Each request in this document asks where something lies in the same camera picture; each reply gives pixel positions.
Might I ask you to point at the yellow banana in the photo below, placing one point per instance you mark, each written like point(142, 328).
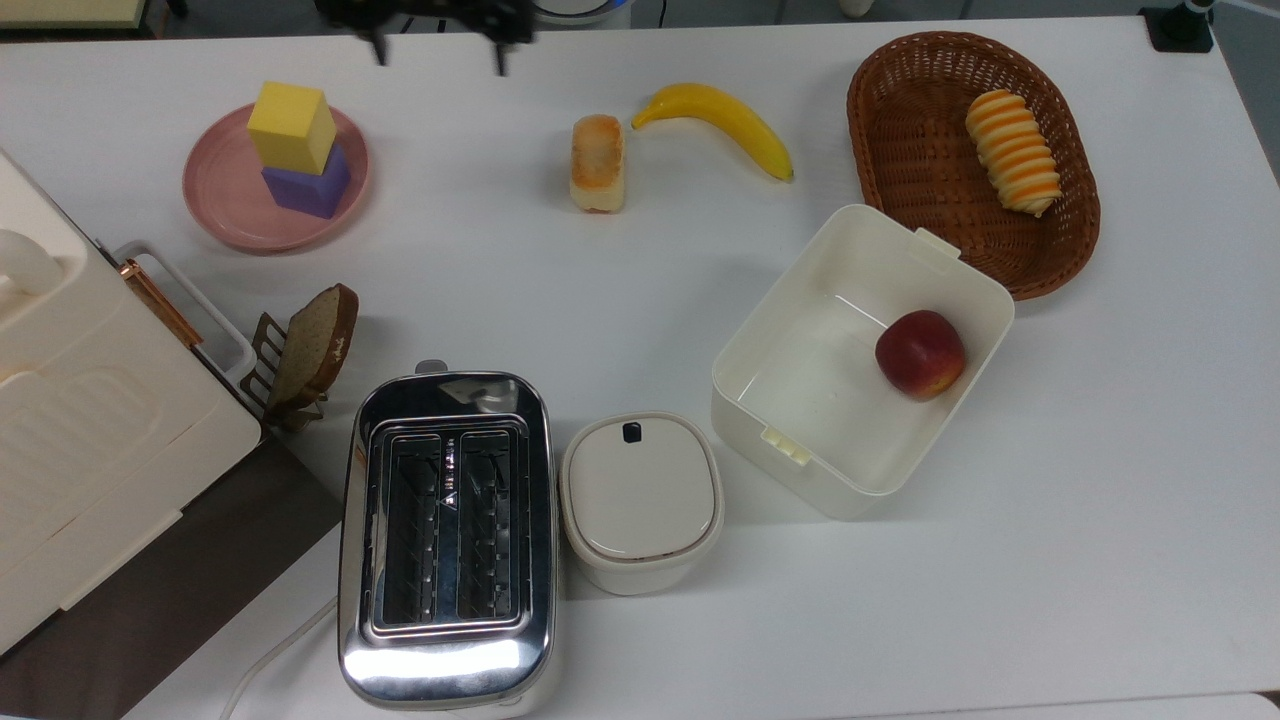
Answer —
point(720, 115)

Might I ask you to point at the orange striped twisted bread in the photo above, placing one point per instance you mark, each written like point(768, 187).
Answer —
point(1012, 150)

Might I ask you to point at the cream background furniture edge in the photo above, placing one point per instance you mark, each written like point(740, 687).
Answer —
point(70, 10)

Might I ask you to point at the pink plate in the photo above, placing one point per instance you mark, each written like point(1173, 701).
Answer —
point(225, 200)

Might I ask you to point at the red apple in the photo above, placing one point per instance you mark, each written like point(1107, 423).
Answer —
point(920, 355)

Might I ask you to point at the brown bread slice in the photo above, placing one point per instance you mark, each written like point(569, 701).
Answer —
point(318, 340)

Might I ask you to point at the white rectangular plastic container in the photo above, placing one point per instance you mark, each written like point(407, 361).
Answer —
point(800, 385)

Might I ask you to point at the toasted bread roll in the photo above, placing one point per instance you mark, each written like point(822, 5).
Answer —
point(597, 165)

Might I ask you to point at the cream white toy oven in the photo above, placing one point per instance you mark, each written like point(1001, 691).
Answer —
point(100, 440)

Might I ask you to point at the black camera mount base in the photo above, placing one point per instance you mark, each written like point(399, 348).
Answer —
point(1178, 28)

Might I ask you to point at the metal toast rack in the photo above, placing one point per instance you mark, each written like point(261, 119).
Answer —
point(262, 352)

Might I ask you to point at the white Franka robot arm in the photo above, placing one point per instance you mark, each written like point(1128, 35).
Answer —
point(580, 8)

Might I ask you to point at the white lidded canister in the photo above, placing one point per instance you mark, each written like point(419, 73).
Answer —
point(640, 495)

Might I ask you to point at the brown wicker basket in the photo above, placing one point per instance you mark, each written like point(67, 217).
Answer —
point(920, 150)

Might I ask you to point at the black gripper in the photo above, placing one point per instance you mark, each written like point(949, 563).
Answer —
point(440, 12)

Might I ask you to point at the yellow cube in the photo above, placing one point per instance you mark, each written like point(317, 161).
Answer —
point(290, 125)

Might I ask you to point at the purple cube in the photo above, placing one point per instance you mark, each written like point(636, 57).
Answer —
point(312, 190)

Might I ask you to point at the silver two-slot toaster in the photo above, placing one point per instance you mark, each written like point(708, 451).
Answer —
point(445, 660)

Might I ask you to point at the dark brown base board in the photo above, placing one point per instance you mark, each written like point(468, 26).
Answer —
point(200, 585)

